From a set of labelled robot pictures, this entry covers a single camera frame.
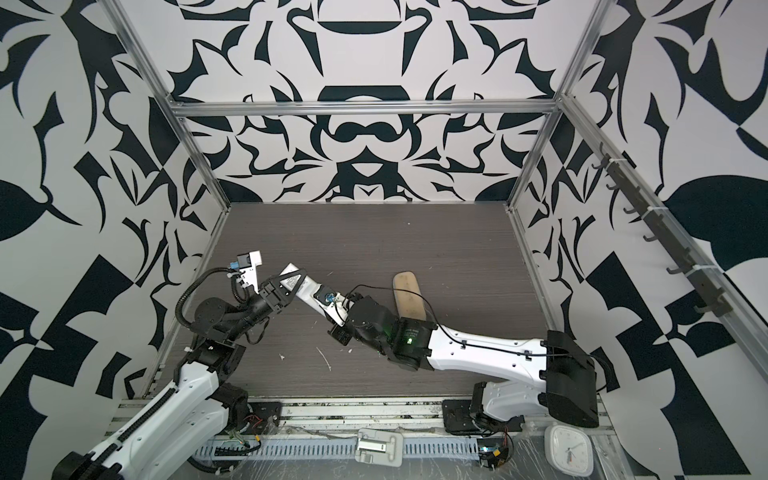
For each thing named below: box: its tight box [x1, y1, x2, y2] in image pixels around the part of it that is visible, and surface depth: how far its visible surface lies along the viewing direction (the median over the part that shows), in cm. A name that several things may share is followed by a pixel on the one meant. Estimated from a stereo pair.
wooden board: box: [393, 271, 427, 321], surface depth 97 cm
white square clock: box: [544, 425, 594, 478], surface depth 69 cm
